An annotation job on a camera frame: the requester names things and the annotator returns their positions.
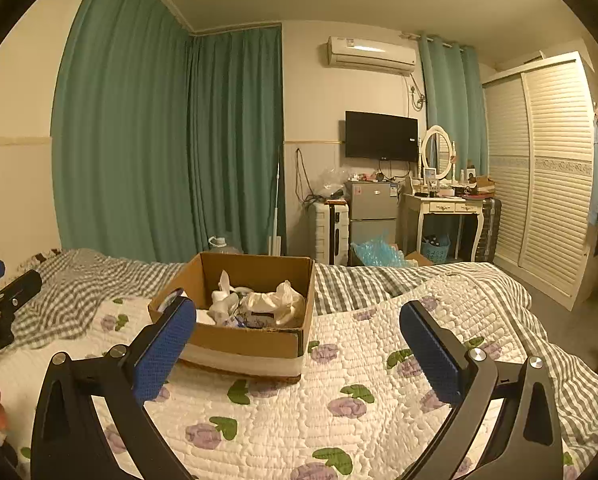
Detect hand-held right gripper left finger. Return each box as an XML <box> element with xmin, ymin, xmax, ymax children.
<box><xmin>30</xmin><ymin>296</ymin><xmax>197</xmax><ymax>480</ymax></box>

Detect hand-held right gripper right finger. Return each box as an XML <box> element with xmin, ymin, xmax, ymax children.
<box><xmin>399</xmin><ymin>301</ymin><xmax>564</xmax><ymax>480</ymax></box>

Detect brown cardboard box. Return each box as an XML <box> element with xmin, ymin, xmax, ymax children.
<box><xmin>148</xmin><ymin>252</ymin><xmax>316</xmax><ymax>378</ymax></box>

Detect cream cloth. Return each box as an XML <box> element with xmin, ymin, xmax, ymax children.
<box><xmin>241</xmin><ymin>280</ymin><xmax>307</xmax><ymax>327</ymax></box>

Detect brown patterned pillow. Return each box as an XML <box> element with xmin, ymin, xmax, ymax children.
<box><xmin>18</xmin><ymin>247</ymin><xmax>63</xmax><ymax>272</ymax></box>

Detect blue plastic basket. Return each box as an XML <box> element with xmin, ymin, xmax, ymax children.
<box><xmin>421</xmin><ymin>237</ymin><xmax>452</xmax><ymax>264</ymax></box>

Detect floral quilted blanket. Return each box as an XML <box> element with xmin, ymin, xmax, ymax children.
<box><xmin>0</xmin><ymin>275</ymin><xmax>598</xmax><ymax>480</ymax></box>

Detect blue plastic bags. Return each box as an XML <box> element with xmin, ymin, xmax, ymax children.
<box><xmin>351</xmin><ymin>232</ymin><xmax>408</xmax><ymax>267</ymax></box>

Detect clear water jug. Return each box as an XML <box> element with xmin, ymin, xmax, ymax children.
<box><xmin>208</xmin><ymin>235</ymin><xmax>244</xmax><ymax>257</ymax></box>

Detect dark suitcase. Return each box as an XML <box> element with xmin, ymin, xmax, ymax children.
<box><xmin>478</xmin><ymin>197</ymin><xmax>502</xmax><ymax>262</ymax></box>

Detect white dressing table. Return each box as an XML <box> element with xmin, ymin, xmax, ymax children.
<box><xmin>400</xmin><ymin>191</ymin><xmax>486</xmax><ymax>264</ymax></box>

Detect white mop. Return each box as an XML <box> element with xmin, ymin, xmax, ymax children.
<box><xmin>267</xmin><ymin>145</ymin><xmax>283</xmax><ymax>259</ymax></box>

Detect grey small fridge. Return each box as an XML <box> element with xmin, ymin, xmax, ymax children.
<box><xmin>344</xmin><ymin>180</ymin><xmax>401</xmax><ymax>266</ymax></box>

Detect white suitcase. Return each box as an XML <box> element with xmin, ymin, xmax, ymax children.
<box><xmin>312</xmin><ymin>201</ymin><xmax>351</xmax><ymax>266</ymax></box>

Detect wide teal curtain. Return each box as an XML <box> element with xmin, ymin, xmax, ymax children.
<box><xmin>52</xmin><ymin>0</ymin><xmax>194</xmax><ymax>264</ymax></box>

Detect clear plastic bag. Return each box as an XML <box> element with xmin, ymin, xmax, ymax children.
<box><xmin>318</xmin><ymin>166</ymin><xmax>348</xmax><ymax>202</ymax></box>

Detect white oval vanity mirror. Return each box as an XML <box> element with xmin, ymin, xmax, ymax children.
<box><xmin>421</xmin><ymin>125</ymin><xmax>458</xmax><ymax>182</ymax></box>

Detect white slatted wardrobe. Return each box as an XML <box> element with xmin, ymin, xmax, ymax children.
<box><xmin>481</xmin><ymin>51</ymin><xmax>598</xmax><ymax>312</ymax></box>

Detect narrow teal curtain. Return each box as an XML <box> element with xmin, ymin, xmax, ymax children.
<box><xmin>186</xmin><ymin>25</ymin><xmax>285</xmax><ymax>261</ymax></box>

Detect light teal curtain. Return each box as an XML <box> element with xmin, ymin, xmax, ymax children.
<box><xmin>418</xmin><ymin>32</ymin><xmax>489</xmax><ymax>182</ymax></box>

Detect white air conditioner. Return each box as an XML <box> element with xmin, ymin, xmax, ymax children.
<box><xmin>322</xmin><ymin>36</ymin><xmax>418</xmax><ymax>77</ymax></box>

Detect black wall cable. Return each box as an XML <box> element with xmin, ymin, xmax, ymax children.
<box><xmin>294</xmin><ymin>147</ymin><xmax>316</xmax><ymax>207</ymax></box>

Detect black wall television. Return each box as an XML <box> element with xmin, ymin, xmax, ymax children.
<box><xmin>345</xmin><ymin>111</ymin><xmax>420</xmax><ymax>163</ymax></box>

